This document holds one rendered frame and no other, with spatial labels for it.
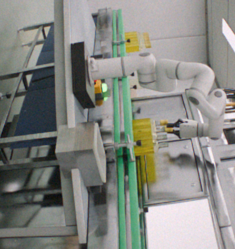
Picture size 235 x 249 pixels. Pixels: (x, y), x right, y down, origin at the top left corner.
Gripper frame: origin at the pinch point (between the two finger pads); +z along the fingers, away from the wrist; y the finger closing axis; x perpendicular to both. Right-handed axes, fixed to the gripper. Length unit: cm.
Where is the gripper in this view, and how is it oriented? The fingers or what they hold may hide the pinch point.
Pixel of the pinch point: (170, 128)
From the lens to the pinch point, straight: 195.1
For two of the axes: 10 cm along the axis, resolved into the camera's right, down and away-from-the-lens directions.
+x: -2.4, 6.4, -7.3
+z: -9.6, -0.5, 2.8
